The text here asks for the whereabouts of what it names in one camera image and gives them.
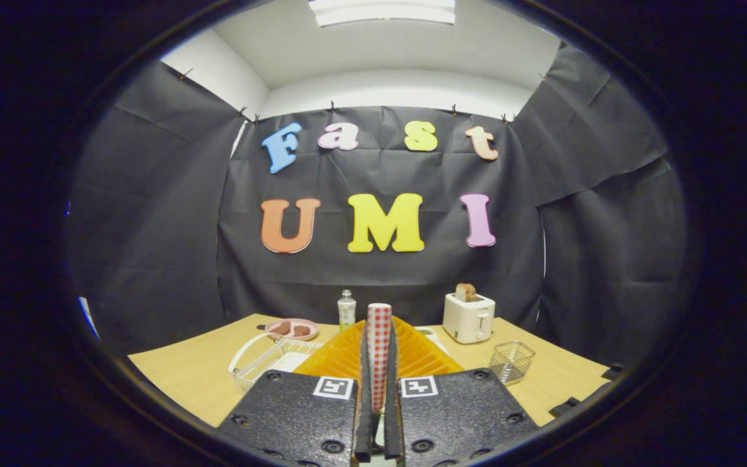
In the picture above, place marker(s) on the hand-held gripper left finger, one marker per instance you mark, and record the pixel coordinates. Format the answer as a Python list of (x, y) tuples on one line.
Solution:
[(364, 428)]

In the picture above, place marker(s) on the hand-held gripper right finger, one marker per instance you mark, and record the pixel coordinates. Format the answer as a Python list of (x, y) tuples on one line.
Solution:
[(391, 428)]

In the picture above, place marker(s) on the white divided condiment dish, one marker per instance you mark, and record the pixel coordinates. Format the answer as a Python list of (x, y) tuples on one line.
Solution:
[(435, 338)]

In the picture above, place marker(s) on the pink plate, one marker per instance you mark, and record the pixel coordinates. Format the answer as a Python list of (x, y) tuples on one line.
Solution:
[(290, 338)]

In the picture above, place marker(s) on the white drain tray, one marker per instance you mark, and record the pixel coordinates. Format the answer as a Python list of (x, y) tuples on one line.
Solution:
[(296, 362)]

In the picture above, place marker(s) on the brown meat piece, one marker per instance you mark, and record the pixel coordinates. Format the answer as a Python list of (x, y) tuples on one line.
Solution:
[(281, 328), (301, 331)]

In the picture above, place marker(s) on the clear bottle with green liquid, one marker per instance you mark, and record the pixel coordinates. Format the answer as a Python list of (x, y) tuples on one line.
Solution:
[(346, 311)]

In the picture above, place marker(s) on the white toaster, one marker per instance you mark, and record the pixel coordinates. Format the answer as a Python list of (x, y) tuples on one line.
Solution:
[(467, 321)]

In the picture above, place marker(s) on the brown bread slice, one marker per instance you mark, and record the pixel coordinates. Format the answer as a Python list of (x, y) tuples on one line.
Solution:
[(465, 293)]

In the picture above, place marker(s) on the black backdrop cloth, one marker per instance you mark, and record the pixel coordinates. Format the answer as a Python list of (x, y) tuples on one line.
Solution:
[(380, 272)]

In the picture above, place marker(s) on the black table clamp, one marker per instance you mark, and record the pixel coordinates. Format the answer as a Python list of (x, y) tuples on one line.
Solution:
[(565, 407), (612, 371)]

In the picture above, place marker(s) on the ceiling light panel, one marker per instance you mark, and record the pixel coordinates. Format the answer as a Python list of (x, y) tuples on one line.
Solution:
[(383, 10)]

